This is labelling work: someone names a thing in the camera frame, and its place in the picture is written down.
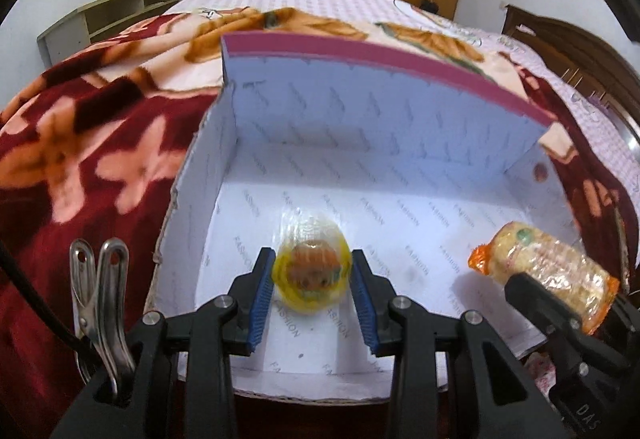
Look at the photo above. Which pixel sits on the beige shelf unit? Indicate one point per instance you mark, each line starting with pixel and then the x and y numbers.
pixel 115 14

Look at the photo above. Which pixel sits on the pink white snack packet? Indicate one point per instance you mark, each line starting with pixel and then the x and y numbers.
pixel 540 374

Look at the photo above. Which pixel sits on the small black bag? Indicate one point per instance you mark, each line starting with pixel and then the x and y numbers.
pixel 429 6

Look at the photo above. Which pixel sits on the white cardboard box pink rim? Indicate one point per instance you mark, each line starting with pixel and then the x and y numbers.
pixel 350 144

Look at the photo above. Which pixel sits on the red floral blanket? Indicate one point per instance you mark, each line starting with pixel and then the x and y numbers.
pixel 75 119

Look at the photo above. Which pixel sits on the wooden headboard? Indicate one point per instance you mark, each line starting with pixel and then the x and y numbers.
pixel 565 44

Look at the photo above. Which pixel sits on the orange cracker packet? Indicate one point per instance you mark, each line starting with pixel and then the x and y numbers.
pixel 545 261

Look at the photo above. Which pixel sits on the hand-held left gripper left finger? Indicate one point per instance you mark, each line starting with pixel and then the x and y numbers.
pixel 260 304

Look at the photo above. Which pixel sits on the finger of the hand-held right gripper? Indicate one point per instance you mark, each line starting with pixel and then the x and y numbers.
pixel 629 309
pixel 537 301

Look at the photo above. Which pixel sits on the yellow round snack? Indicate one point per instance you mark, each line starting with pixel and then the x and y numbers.
pixel 312 264

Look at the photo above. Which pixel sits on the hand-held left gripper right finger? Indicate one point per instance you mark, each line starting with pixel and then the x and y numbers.
pixel 366 306

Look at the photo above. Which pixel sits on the metal spring clip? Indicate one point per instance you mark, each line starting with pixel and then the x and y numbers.
pixel 100 309

